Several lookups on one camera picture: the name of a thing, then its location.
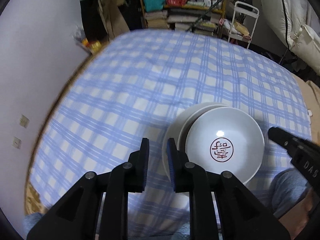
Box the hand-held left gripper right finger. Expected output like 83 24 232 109
167 137 290 240

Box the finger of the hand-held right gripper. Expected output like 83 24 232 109
268 127 320 156

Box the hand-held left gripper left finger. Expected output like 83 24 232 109
27 137 150 240

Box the white bowl with orange print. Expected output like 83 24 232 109
162 102 227 180

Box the red patterned bowl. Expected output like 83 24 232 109
178 104 258 187

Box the person's right forearm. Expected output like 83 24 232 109
277 187 320 233

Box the blue fleece clothing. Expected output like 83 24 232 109
24 169 312 240

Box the beige flower blanket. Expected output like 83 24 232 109
295 76 320 140

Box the blue plaid bed sheet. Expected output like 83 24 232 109
27 29 312 233

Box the brown envelope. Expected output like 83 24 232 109
232 21 250 37

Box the white recliner chair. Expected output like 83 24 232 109
255 0 320 75

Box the yellow red package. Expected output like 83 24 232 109
82 39 102 54

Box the white trolley cart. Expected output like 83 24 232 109
226 1 260 49

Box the wooden shelf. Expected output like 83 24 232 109
136 0 228 38

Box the pile of magazines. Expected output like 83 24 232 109
167 7 218 37

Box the stack of old books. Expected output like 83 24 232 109
145 10 168 29

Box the black pole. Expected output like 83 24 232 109
186 0 237 32

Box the beige hanging garment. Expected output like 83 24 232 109
100 0 130 39

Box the dark hanging coat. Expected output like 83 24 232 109
79 0 108 42

